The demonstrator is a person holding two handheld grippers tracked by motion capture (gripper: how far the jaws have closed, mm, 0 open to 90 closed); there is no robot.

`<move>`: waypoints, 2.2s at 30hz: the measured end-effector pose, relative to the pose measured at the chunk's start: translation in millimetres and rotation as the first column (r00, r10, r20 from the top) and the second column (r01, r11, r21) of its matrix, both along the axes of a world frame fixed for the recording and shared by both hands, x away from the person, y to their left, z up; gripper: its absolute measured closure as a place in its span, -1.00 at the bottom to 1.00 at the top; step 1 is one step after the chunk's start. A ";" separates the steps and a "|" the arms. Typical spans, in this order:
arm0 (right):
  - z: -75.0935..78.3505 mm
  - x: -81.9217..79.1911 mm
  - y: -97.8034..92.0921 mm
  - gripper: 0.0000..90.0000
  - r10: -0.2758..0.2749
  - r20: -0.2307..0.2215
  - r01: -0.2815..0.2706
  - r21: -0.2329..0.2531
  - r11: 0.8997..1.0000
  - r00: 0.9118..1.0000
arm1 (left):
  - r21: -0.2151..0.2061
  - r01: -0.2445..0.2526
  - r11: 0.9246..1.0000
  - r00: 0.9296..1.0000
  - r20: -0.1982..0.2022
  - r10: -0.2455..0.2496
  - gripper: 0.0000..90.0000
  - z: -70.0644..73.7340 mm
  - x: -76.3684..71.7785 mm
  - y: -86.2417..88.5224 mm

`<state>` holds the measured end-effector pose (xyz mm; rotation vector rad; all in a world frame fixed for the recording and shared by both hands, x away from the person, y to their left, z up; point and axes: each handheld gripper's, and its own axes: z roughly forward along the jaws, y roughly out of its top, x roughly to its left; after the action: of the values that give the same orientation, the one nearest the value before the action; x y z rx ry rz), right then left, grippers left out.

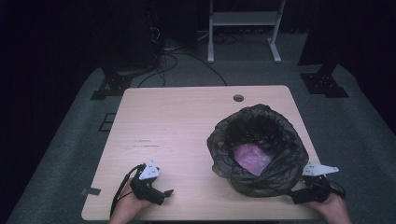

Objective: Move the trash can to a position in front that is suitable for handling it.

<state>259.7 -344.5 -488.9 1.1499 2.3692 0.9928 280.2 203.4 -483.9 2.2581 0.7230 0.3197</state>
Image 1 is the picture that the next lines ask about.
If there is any dark equipment cabinet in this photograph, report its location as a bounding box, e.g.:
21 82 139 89
100 0 159 71

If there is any white metal desk frame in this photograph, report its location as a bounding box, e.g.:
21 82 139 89
206 0 287 64

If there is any pink plastic bag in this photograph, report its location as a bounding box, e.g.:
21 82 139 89
233 142 274 177

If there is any person's left hand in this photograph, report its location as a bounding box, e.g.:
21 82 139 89
107 177 154 224

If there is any black trash bag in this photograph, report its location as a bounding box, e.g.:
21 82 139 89
206 103 310 198

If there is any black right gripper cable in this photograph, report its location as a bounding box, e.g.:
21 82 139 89
328 180 347 200

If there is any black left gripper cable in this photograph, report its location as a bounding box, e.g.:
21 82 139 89
109 163 147 217

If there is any grey tape strip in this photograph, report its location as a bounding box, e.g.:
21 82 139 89
80 187 103 197

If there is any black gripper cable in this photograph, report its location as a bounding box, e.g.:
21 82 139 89
328 180 347 200
109 163 147 217

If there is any black floor cable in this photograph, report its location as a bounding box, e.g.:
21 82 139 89
137 49 229 89

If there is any black stand base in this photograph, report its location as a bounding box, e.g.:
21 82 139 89
299 62 350 99
90 65 134 101

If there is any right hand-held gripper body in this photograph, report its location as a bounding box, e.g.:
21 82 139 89
298 162 340 205

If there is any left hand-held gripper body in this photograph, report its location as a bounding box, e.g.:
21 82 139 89
129 160 165 206

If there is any person's right hand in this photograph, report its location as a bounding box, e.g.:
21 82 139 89
306 191 354 224

